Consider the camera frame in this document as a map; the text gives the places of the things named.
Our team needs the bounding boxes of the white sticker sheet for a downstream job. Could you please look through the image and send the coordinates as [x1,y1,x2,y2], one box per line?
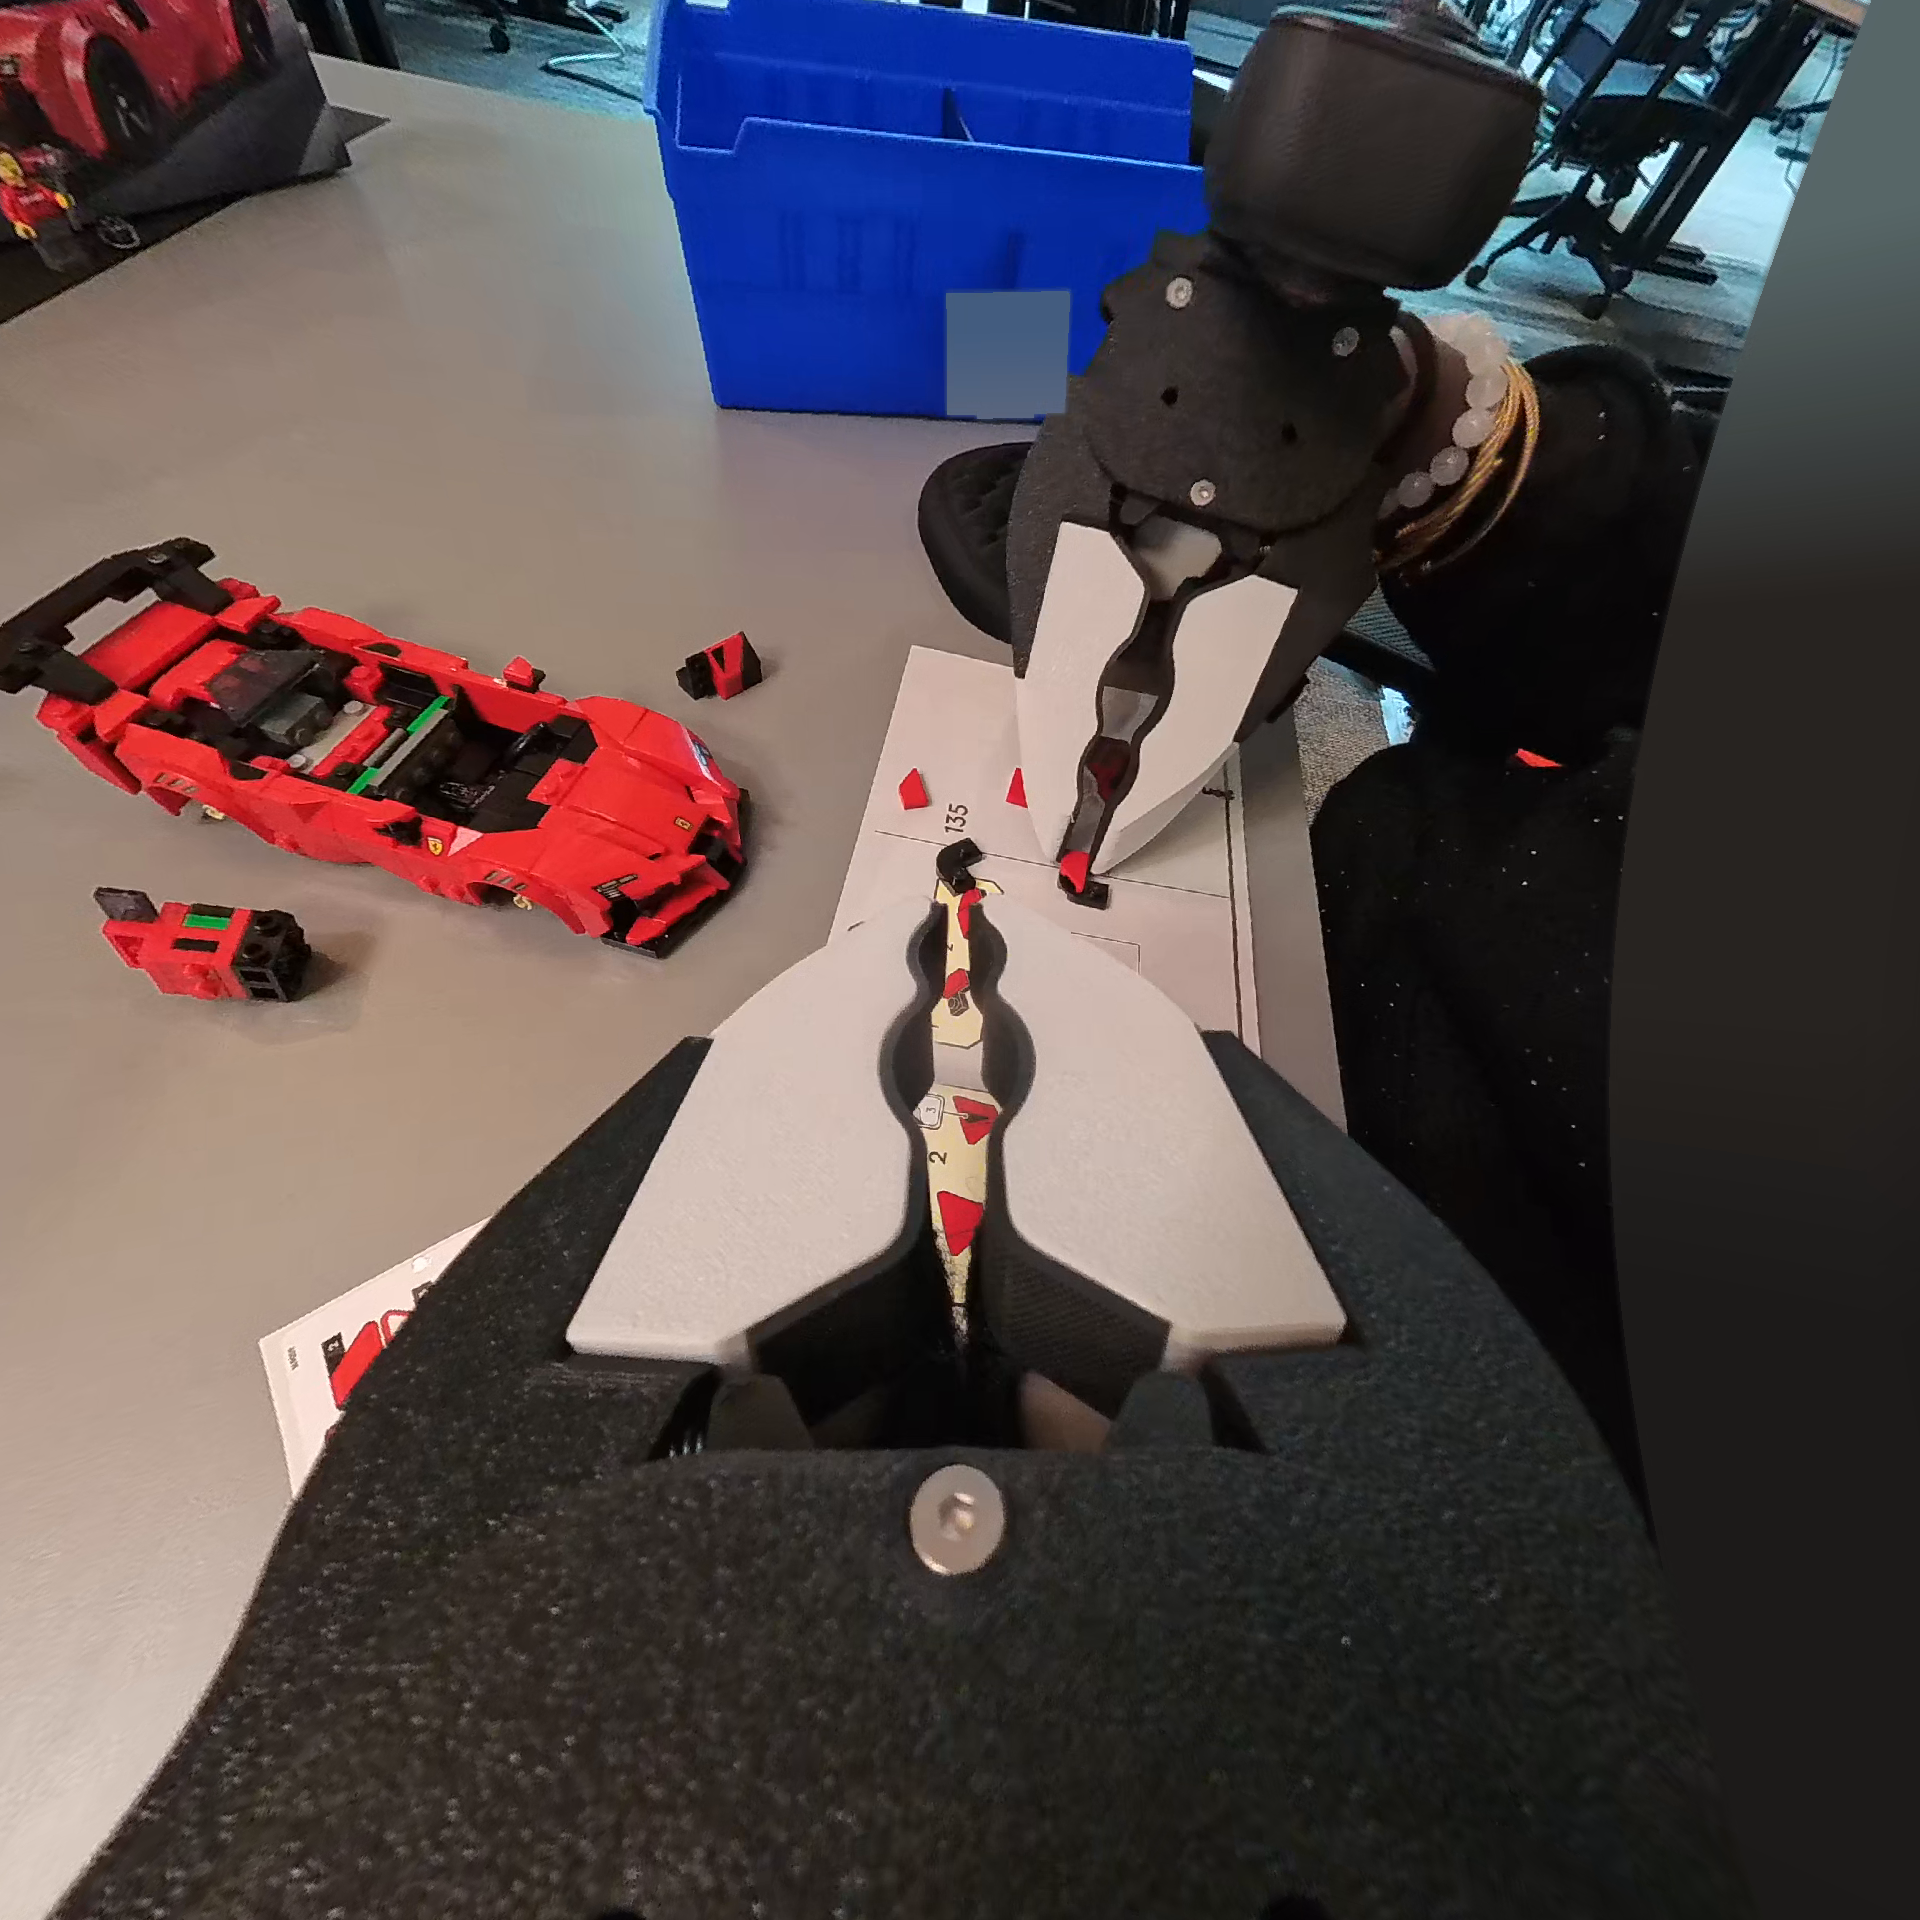
[262,1217,489,1494]

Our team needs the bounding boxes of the red black green lego assembly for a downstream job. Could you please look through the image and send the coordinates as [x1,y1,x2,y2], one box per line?
[97,886,315,1009]

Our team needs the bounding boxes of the beaded bracelets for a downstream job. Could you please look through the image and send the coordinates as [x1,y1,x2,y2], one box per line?
[1375,300,1548,588]

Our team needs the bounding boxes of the black office chair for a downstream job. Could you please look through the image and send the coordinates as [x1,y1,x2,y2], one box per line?
[1470,76,1713,319]

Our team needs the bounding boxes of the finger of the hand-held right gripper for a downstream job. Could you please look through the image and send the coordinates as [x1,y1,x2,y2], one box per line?
[1021,517,1166,879]
[1080,571,1309,885]

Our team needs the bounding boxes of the lego set box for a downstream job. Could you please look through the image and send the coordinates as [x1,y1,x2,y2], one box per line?
[0,0,387,326]

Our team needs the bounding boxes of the lego instruction booklet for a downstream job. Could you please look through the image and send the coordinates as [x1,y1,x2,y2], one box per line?
[817,640,1262,1352]

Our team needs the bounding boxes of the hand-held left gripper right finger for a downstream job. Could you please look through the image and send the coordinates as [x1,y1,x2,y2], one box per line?
[961,901,1350,1413]

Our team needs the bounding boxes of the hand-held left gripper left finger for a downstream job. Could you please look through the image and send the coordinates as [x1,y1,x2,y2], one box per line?
[565,894,962,1407]

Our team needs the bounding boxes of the blue plastic bin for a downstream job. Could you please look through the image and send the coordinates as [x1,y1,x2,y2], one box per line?
[653,0,1218,416]

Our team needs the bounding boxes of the red lego car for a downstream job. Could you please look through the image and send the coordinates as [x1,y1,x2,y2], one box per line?
[0,541,752,956]

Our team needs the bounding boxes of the black mesh chair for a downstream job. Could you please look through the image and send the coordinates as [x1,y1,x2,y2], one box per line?
[917,445,1429,693]

